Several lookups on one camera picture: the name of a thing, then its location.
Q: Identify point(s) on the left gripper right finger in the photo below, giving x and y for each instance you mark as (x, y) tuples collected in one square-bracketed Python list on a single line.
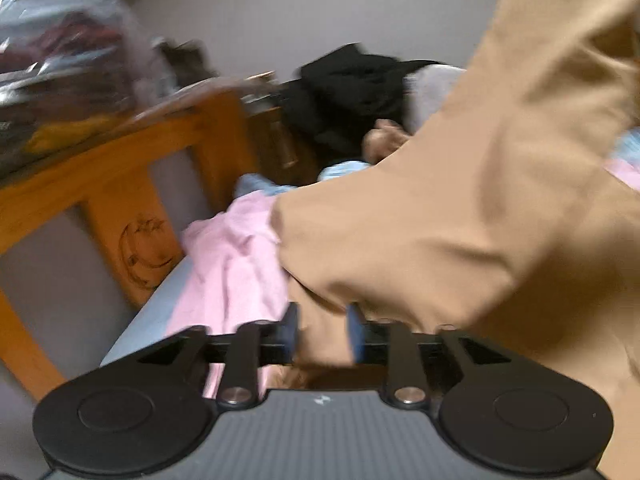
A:
[(389, 344)]

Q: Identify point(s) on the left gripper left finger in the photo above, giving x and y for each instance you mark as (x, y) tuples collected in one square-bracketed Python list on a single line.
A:
[(253, 346)]

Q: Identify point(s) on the tan hooded jacket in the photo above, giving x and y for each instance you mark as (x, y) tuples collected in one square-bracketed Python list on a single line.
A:
[(501, 215)]

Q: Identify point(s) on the clear plastic bag of clothes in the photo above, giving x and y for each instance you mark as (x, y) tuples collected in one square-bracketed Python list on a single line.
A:
[(71, 69)]

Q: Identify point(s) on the pink bed sheet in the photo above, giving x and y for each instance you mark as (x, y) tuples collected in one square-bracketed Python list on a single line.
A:
[(236, 277)]

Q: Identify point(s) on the light blue blanket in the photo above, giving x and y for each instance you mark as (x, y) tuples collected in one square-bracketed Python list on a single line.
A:
[(300, 179)]

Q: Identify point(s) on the grey white towel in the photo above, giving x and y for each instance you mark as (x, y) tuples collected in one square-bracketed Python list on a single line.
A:
[(425, 92)]

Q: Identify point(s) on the brown leather bag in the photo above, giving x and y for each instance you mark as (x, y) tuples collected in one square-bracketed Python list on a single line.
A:
[(188, 61)]

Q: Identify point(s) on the wooden bed frame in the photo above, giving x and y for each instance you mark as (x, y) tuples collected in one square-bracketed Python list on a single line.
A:
[(89, 234)]

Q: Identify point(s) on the black jacket on rail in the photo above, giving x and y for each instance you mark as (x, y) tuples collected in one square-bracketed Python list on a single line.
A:
[(336, 100)]

